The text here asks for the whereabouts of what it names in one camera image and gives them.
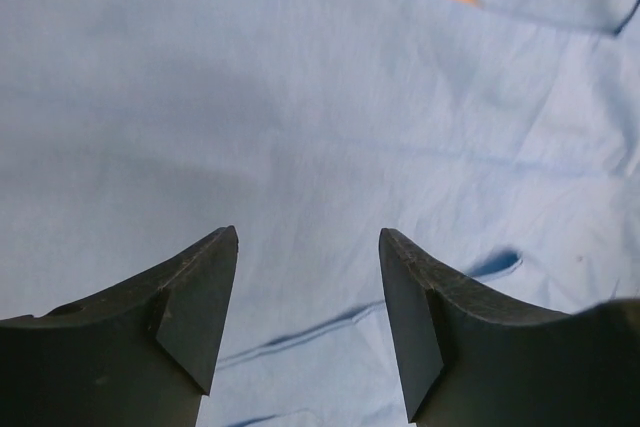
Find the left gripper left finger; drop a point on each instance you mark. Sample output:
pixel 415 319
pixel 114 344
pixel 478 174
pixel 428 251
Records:
pixel 140 353

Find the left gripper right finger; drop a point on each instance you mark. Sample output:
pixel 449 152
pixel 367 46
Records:
pixel 468 355

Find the light blue long sleeve shirt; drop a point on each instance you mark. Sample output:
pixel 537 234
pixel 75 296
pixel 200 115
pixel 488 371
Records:
pixel 502 137

